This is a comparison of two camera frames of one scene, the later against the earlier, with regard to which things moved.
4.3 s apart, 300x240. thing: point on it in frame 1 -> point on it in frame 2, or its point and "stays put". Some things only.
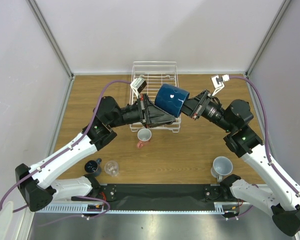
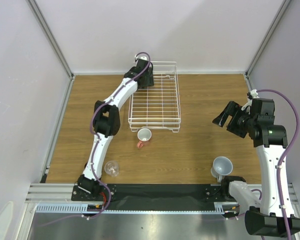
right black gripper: (201, 104) -> (234, 120)
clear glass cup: (111, 167) stays put
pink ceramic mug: (144, 135) stays put
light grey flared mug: (222, 166) stays put
